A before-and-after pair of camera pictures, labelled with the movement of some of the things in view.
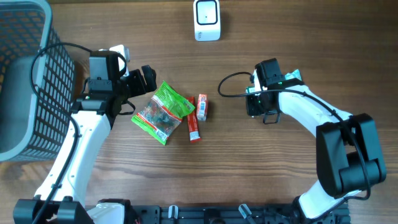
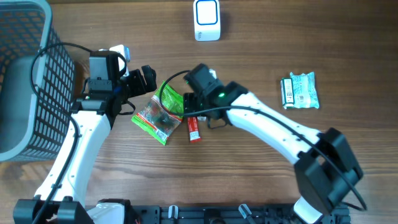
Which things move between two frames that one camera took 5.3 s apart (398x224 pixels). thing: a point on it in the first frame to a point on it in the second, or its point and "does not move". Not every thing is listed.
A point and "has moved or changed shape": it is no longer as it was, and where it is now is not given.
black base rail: [232, 214] does not move
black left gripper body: [134, 85] does not move
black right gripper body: [257, 106] to [196, 102]
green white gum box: [250, 89] has moved or changed shape
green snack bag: [163, 113] does not move
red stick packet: [192, 122] does not move
